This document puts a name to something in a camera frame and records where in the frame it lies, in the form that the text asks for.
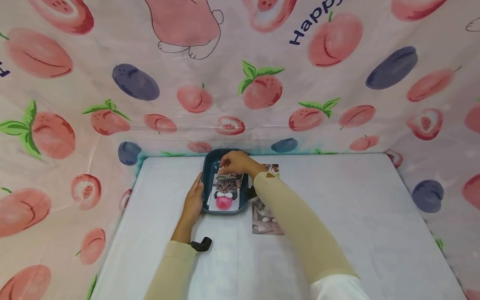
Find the person's left hand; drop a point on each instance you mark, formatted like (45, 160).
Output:
(190, 208)

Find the person's right hand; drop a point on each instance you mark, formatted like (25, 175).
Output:
(242, 163)

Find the person's left fingers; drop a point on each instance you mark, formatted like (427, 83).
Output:
(198, 185)

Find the person's right fingers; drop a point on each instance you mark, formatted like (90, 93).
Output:
(227, 162)

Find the greenish photo card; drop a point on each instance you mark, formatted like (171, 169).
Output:
(234, 176)

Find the blue plastic tray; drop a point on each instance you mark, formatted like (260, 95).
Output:
(210, 162)

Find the person's left forearm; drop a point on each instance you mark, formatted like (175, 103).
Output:
(173, 271)

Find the person's right forearm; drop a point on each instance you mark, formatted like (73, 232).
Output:
(300, 233)

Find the cat photo with pink ball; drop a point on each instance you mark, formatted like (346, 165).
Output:
(225, 196)

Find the black wrist band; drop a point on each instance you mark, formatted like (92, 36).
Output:
(202, 244)
(251, 192)

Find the brown animal photo card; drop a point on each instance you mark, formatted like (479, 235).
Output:
(273, 168)

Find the grey kitten photo card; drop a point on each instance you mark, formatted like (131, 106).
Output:
(268, 223)

